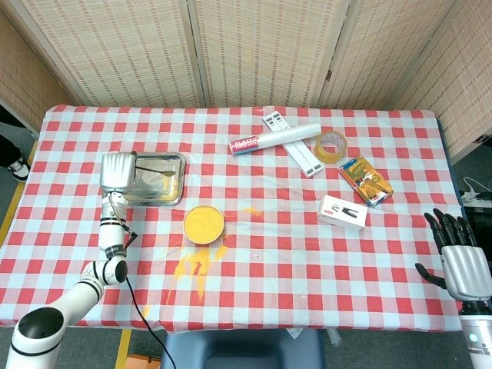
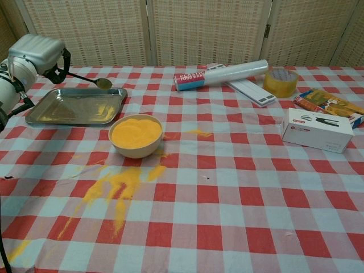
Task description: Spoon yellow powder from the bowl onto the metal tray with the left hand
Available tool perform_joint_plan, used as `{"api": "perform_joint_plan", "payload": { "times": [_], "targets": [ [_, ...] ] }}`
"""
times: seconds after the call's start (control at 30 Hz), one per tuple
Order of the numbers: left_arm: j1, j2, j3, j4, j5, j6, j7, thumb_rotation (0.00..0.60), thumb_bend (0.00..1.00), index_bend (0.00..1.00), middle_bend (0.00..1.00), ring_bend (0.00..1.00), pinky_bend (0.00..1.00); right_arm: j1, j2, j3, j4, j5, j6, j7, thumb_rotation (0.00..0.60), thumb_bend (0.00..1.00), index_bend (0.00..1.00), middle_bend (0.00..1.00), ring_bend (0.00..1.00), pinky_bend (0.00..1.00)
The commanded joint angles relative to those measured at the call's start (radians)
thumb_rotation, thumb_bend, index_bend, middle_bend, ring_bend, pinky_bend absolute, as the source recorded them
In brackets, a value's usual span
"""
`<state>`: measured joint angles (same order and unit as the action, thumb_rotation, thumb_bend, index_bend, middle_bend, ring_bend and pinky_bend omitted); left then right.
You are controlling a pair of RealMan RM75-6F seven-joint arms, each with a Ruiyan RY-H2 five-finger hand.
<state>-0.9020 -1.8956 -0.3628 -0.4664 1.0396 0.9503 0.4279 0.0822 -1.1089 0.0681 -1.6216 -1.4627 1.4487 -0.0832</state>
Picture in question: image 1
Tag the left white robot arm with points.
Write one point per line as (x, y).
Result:
(111, 230)

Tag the rectangular steel tray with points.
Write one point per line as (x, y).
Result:
(161, 188)

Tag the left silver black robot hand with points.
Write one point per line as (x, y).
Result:
(117, 173)

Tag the yellow bowl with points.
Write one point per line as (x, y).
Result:
(203, 225)

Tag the orange box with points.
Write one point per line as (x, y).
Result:
(142, 362)

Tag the black trouser leg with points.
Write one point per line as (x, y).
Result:
(7, 146)

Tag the yellow powder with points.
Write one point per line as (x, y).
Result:
(198, 261)

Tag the clear yellow tape roll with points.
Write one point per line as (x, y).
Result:
(330, 158)

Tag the woven folding screen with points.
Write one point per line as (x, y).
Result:
(115, 50)

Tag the dark metal spoon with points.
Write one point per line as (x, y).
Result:
(169, 173)

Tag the black and white sneaker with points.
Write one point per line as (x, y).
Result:
(19, 169)

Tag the white stapler box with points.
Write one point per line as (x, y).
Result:
(342, 213)

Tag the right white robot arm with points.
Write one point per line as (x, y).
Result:
(478, 334)

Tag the dark blue chair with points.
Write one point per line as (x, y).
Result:
(238, 350)

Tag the red white checkered tablecloth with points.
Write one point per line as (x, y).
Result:
(269, 276)

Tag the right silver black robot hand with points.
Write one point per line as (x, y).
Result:
(467, 273)

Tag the colourful crayon box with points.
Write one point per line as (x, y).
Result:
(365, 180)

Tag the black equipment box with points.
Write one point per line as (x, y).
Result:
(480, 213)

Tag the plastic food wrap roll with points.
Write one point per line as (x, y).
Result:
(276, 137)

